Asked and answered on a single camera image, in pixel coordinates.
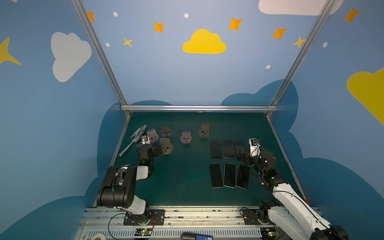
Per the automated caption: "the green phone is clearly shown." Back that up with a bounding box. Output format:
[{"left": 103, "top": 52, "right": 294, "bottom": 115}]
[{"left": 209, "top": 164, "right": 224, "bottom": 188}]

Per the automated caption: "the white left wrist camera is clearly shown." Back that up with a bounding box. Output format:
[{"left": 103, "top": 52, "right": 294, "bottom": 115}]
[{"left": 141, "top": 135, "right": 151, "bottom": 145}]

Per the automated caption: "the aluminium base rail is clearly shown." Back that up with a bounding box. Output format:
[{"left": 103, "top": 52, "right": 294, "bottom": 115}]
[{"left": 74, "top": 206, "right": 289, "bottom": 240}]

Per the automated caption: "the right aluminium frame post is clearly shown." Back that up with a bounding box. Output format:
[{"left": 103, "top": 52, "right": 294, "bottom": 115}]
[{"left": 266, "top": 0, "right": 337, "bottom": 119}]

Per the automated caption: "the dark grey stand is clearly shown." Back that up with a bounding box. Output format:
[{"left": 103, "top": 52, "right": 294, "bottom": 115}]
[{"left": 161, "top": 126, "right": 172, "bottom": 138}]

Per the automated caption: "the white tape roll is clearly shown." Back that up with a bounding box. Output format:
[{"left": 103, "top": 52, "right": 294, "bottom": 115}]
[{"left": 91, "top": 233, "right": 107, "bottom": 240}]

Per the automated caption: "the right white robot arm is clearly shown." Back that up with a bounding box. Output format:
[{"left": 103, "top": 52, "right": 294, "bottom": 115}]
[{"left": 241, "top": 148, "right": 349, "bottom": 240}]

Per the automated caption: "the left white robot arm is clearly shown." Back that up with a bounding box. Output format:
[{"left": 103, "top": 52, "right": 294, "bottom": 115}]
[{"left": 97, "top": 143, "right": 163, "bottom": 226}]

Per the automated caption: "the pink phone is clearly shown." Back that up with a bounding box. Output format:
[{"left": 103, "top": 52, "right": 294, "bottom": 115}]
[{"left": 236, "top": 165, "right": 251, "bottom": 190}]

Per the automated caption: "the silver metal garden trowel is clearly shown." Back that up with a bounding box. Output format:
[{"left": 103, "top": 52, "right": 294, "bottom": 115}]
[{"left": 118, "top": 125, "right": 147, "bottom": 157}]

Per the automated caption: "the dark phone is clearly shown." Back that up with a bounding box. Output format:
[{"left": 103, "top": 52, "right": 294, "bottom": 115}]
[{"left": 234, "top": 141, "right": 246, "bottom": 161}]

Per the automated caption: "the aluminium frame post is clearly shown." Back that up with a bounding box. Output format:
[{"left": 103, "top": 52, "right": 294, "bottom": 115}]
[
  {"left": 266, "top": 0, "right": 337, "bottom": 119},
  {"left": 71, "top": 0, "right": 127, "bottom": 107}
]

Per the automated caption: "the horizontal aluminium frame bar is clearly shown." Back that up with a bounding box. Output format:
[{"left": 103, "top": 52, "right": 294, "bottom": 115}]
[{"left": 121, "top": 105, "right": 278, "bottom": 112}]

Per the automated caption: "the blue black tool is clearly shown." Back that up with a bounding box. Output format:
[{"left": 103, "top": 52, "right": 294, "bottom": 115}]
[{"left": 181, "top": 233, "right": 214, "bottom": 240}]

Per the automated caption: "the wooden round phone stand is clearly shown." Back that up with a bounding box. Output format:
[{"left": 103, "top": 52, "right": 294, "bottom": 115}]
[{"left": 159, "top": 138, "right": 174, "bottom": 155}]

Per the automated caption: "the left aluminium frame post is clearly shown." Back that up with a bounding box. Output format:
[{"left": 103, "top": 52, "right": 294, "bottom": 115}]
[{"left": 71, "top": 0, "right": 127, "bottom": 107}]

